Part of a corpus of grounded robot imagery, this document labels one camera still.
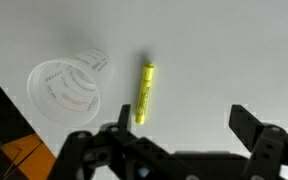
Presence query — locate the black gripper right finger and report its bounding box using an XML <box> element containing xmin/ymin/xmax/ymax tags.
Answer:
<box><xmin>228</xmin><ymin>104</ymin><xmax>288</xmax><ymax>180</ymax></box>

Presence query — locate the yellow highlighter marker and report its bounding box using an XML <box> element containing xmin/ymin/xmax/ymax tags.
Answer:
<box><xmin>134</xmin><ymin>61</ymin><xmax>156</xmax><ymax>126</ymax></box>

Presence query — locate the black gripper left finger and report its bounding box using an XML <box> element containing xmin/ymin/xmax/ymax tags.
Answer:
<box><xmin>47</xmin><ymin>104</ymin><xmax>202</xmax><ymax>180</ymax></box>

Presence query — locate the clear plastic measuring cup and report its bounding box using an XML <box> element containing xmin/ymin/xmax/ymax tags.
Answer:
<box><xmin>26</xmin><ymin>49</ymin><xmax>112</xmax><ymax>127</ymax></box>

